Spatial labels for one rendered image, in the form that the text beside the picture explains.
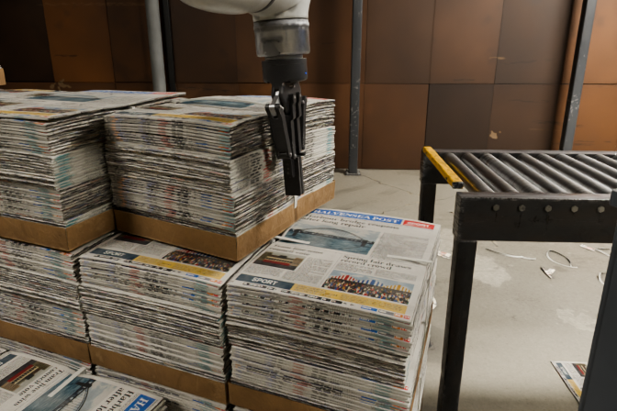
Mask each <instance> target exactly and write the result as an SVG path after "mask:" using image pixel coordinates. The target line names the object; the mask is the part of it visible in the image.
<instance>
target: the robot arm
mask: <svg viewBox="0 0 617 411"><path fill-rule="evenodd" d="M180 1H182V2H183V3H185V4H187V5H189V6H192V7H194V8H197V9H200V10H204V11H208V12H212V13H218V14H226V15H241V14H246V13H249V14H251V15H252V19H253V30H254V36H255V46H256V54H257V56H258V57H264V58H265V61H262V69H263V79H264V82H265V83H270V84H271V85H272V92H271V96H272V103H271V104H265V107H264V108H265V111H266V113H267V115H268V117H269V122H270V127H271V131H272V136H273V141H274V145H275V154H276V157H277V159H283V170H284V181H285V191H286V195H297V196H301V195H302V194H304V181H303V170H302V158H301V156H306V152H305V151H302V150H305V148H306V107H307V101H308V98H307V96H306V95H301V89H300V85H299V82H300V81H305V80H307V79H308V68H307V58H303V54H308V53H309V52H310V46H309V3H310V0H180Z"/></svg>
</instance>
